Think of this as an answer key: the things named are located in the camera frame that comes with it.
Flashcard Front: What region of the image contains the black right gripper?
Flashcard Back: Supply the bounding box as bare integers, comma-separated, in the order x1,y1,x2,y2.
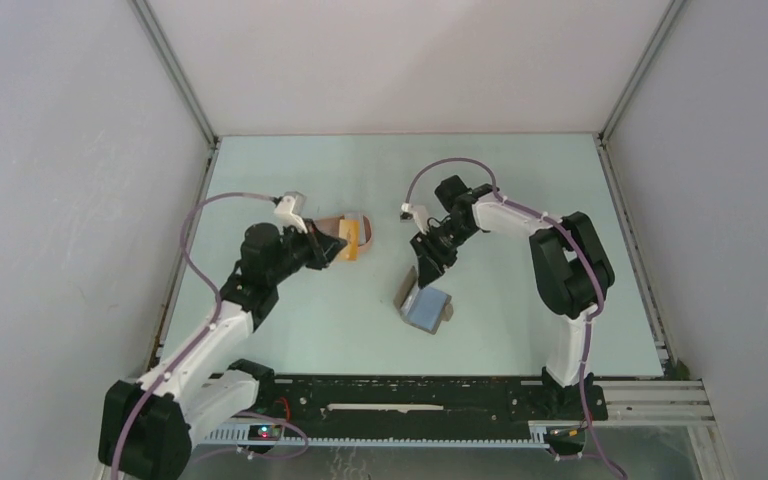
411,218,478,288

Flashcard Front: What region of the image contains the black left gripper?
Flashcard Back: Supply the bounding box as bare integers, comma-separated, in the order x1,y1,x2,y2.
267,218,346,285

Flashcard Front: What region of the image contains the peach plastic card tray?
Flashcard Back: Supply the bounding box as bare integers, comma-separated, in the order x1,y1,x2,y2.
314,213,373,259

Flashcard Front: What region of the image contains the orange credit card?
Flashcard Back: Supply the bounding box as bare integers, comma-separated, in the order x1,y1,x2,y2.
338,218,360,261

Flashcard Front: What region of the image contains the taupe leather card holder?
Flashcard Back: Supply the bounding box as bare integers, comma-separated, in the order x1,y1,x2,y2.
393,267,454,335

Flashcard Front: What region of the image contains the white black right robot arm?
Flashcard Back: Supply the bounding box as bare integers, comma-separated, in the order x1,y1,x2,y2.
401,175,615,418

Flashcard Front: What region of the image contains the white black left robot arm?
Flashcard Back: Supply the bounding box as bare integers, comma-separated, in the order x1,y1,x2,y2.
98,220,348,479

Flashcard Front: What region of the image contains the stack of credit cards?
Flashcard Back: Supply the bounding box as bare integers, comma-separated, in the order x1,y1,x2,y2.
343,212,364,225

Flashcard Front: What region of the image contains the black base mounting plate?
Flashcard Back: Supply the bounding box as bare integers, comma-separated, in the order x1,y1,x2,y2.
213,374,609,441

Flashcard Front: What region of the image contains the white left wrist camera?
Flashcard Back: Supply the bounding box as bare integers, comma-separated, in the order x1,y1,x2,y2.
273,191,308,234

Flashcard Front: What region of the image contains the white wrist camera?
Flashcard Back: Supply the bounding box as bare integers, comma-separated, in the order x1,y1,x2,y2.
273,191,308,234
399,203,430,233

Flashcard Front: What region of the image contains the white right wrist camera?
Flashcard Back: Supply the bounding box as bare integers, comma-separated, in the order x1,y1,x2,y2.
399,203,430,233

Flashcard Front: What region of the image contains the white cable duct strip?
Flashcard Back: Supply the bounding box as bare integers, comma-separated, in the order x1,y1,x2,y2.
200,423,548,448

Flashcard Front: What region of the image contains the aluminium frame rail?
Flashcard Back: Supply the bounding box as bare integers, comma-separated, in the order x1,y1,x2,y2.
596,380,716,427

